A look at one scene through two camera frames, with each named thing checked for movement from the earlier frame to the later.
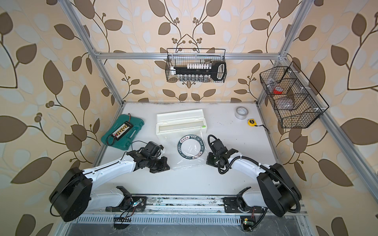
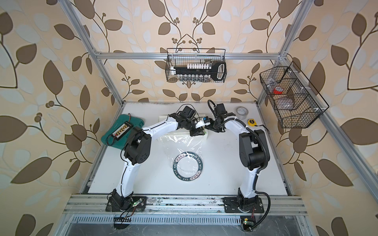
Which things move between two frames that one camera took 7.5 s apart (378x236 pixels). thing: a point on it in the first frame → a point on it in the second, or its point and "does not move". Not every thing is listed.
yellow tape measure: [252, 123] does not move
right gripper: [209, 160] → [210, 127]
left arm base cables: [122, 221] does not move
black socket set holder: [202, 72] does not move
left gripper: [163, 167] → [198, 131]
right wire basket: [294, 101] does not move
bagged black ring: [191, 147] → [187, 165]
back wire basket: [200, 65] does not move
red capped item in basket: [278, 90] does not move
